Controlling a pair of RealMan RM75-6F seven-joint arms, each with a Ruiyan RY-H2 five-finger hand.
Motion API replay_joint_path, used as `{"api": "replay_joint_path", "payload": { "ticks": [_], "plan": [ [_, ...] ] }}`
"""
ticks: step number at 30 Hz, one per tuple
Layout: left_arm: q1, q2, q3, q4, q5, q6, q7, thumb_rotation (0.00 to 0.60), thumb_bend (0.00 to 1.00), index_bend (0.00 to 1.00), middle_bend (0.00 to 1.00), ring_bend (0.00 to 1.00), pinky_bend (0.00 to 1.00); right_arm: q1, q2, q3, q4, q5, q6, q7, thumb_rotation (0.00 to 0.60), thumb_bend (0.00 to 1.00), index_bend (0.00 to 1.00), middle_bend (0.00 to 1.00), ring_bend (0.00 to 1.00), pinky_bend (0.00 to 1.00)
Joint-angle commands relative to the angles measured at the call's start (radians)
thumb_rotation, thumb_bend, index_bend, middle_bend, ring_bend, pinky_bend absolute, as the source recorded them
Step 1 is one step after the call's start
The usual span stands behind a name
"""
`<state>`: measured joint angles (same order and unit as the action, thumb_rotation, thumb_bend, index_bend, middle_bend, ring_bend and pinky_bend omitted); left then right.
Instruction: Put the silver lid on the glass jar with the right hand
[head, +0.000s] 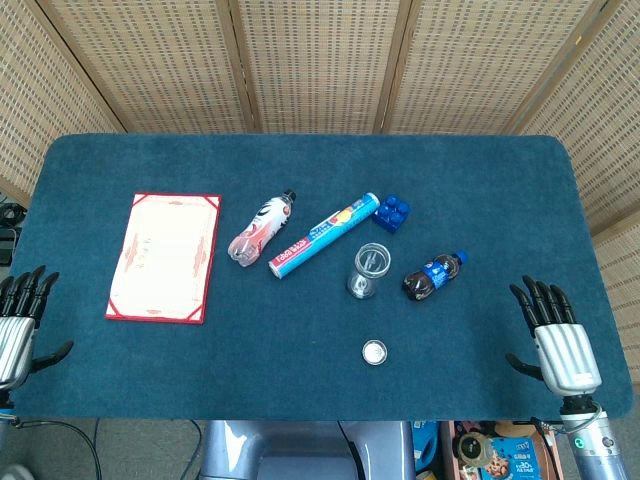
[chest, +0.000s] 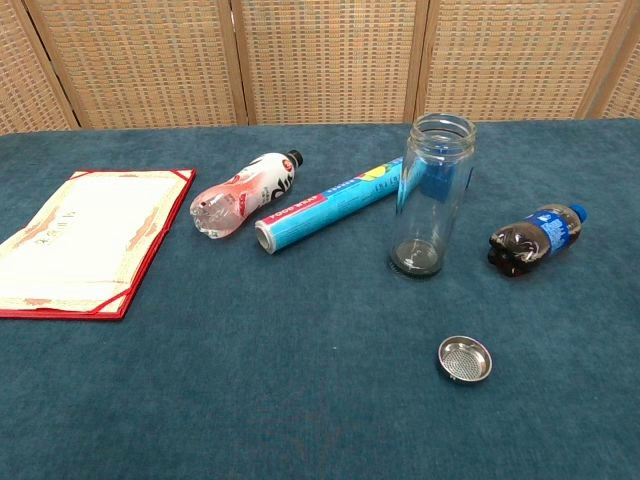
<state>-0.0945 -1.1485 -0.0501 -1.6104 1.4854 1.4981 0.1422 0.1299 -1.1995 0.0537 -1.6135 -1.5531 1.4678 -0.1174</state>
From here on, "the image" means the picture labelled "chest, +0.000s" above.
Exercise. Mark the metal strainer lid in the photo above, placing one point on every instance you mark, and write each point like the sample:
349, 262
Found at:
465, 361

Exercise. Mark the clear glass jar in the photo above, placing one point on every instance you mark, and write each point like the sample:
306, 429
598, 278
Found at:
414, 261

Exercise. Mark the blue food wrap roll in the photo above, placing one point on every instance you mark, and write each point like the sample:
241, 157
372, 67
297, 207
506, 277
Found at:
310, 215

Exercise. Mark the white red drink bottle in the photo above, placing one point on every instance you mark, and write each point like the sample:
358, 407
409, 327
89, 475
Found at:
260, 185

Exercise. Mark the teal table cloth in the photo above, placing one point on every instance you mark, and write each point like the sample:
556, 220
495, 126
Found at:
300, 375

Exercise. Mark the woven wicker screen panel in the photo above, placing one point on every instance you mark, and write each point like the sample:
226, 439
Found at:
325, 60
20, 75
625, 85
140, 60
520, 60

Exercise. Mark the cola bottle blue label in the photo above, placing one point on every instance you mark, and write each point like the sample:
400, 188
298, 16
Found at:
525, 245

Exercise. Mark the red certificate folder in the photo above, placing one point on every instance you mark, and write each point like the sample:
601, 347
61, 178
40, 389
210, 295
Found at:
75, 240

